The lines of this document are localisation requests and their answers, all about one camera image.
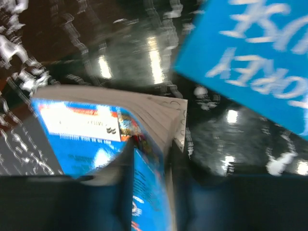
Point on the black marble-pattern mat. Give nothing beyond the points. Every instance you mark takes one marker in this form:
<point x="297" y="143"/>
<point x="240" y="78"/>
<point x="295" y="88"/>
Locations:
<point x="125" y="45"/>

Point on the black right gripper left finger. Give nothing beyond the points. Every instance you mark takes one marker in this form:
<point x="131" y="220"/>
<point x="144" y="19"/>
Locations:
<point x="60" y="202"/>

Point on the bright blue paperback book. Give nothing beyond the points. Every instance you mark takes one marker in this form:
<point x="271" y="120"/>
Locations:
<point x="116" y="143"/>

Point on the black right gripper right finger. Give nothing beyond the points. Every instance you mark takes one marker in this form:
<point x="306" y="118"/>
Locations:
<point x="249" y="203"/>

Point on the teal 26-storey treehouse book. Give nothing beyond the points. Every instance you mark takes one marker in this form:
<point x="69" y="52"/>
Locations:
<point x="254" y="52"/>

